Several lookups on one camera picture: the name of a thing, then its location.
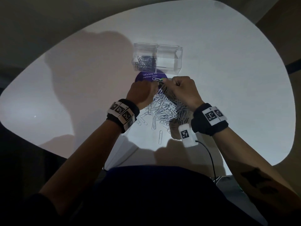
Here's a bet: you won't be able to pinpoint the person's right hand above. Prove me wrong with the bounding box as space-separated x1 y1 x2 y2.
162 76 205 111

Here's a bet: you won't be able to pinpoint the person's left hand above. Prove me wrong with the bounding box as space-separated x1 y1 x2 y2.
126 80 160 110

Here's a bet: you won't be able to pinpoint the pile of mixed paper clips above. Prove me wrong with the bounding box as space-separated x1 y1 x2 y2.
135 86 191 145

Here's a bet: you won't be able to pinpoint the cluster of sorted blue clips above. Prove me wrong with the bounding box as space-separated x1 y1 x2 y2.
134 55 157 71

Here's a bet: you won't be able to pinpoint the clear plastic two-compartment box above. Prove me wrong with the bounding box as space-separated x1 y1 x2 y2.
131 42 183 74

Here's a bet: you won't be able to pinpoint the person's right forearm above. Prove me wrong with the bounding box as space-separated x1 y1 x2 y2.
211 127 301 207

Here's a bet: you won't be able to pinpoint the person's left forearm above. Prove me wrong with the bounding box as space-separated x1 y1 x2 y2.
39 120 123 214

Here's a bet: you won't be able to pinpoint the person's dark blue clothing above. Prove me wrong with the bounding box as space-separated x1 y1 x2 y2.
82 165 261 226

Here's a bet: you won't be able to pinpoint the round purple sticker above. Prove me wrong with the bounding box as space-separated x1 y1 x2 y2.
135 71 168 83

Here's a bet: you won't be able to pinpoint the black left wristband with markers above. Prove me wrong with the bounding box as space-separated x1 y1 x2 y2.
106 99 140 134

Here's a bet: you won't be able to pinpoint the black wristband with markers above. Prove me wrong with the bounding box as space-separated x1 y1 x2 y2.
106 99 140 134
190 103 229 136

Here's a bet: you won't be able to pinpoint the black right wristband with markers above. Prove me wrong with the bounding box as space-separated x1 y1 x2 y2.
190 103 229 136

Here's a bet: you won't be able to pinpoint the black bar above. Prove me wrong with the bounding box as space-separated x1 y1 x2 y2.
286 59 301 74

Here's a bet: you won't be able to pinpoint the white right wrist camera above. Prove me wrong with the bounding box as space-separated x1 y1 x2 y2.
178 123 199 148

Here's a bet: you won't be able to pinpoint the black right camera cable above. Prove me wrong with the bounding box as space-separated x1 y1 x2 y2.
195 140 218 184

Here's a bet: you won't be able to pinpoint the white cables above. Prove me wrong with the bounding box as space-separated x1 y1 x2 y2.
213 175 232 183

